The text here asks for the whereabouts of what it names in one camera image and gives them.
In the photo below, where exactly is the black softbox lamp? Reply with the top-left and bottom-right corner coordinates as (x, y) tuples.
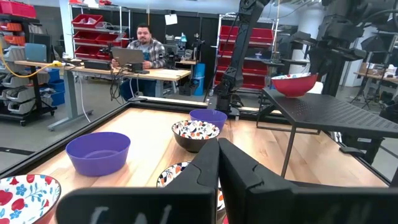
(361, 34), (390, 53)

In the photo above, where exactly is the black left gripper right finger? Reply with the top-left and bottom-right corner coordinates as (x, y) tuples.
(219, 138), (298, 224)

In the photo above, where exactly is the small red-flower ceramic bowl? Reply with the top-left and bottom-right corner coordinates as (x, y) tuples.
(0, 174), (62, 224)

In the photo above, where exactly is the grey laptop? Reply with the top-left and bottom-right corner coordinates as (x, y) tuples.
(111, 47), (146, 67)

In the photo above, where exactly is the black shelf cart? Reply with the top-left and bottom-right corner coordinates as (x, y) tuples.
(0, 12), (58, 127)

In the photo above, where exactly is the metal wire shelf unit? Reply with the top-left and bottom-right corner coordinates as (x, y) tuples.
(216, 14), (277, 94)
(68, 2), (131, 62)

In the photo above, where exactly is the black box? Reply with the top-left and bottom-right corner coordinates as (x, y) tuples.
(83, 60), (112, 71)

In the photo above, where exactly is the blue storage bin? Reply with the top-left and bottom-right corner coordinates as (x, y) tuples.
(46, 68), (61, 82)
(49, 80), (65, 106)

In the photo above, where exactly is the person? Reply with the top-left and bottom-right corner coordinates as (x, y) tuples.
(111, 23), (167, 100)

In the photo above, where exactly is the white paper sheet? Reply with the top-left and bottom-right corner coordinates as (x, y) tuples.
(164, 13), (178, 26)

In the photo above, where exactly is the small orange-flower ceramic bowl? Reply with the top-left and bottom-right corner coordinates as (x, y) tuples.
(156, 161), (225, 214)
(171, 119), (221, 154)

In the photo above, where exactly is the yellow cable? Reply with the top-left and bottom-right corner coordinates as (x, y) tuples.
(0, 40), (65, 78)

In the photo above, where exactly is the red storage bin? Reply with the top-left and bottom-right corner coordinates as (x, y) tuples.
(242, 60), (268, 75)
(0, 0), (37, 19)
(250, 27), (274, 44)
(71, 14), (104, 29)
(95, 33), (128, 47)
(219, 25), (239, 43)
(241, 75), (267, 90)
(73, 30), (100, 44)
(74, 45), (101, 60)

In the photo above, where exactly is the wooden desk with grey legs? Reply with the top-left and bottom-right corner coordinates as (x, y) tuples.
(14, 60), (192, 131)

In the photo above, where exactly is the large red-flower ceramic bowl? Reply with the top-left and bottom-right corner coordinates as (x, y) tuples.
(271, 72), (319, 98)

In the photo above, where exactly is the small blue plastic bowl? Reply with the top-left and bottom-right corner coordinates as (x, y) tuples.
(188, 108), (228, 131)
(65, 131), (131, 177)

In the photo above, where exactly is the orange storage bin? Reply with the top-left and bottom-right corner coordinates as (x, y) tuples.
(3, 35), (26, 46)
(0, 22), (23, 32)

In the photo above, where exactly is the black perforated metal rack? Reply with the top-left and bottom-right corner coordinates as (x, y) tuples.
(256, 88), (398, 179)

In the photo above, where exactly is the black equipment on stand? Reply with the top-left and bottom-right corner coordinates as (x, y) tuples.
(279, 12), (368, 97)

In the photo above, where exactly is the white cable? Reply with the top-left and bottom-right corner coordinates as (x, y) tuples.
(76, 73), (93, 124)

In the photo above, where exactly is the blue barrel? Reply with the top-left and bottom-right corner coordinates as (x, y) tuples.
(193, 63), (206, 96)

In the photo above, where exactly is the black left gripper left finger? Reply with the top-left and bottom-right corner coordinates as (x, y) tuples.
(164, 138), (220, 189)

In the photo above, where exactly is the grey storage bin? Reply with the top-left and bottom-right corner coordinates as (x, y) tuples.
(2, 45), (26, 62)
(1, 73), (32, 88)
(7, 101), (35, 115)

